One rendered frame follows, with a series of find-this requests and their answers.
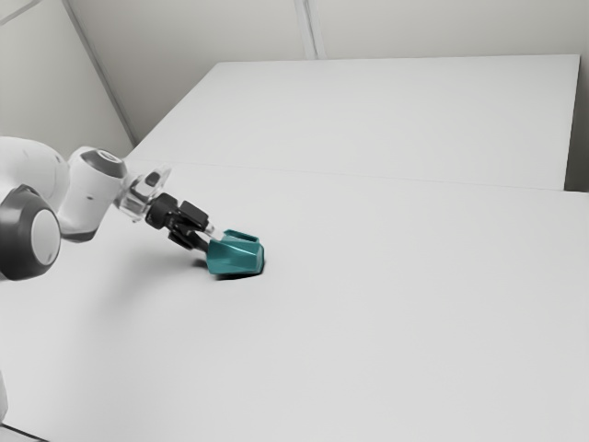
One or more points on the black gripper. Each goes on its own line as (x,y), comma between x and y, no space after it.
(170,214)

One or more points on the teal faceted mug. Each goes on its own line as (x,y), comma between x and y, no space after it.
(235,258)

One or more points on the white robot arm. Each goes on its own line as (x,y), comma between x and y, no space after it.
(87,193)

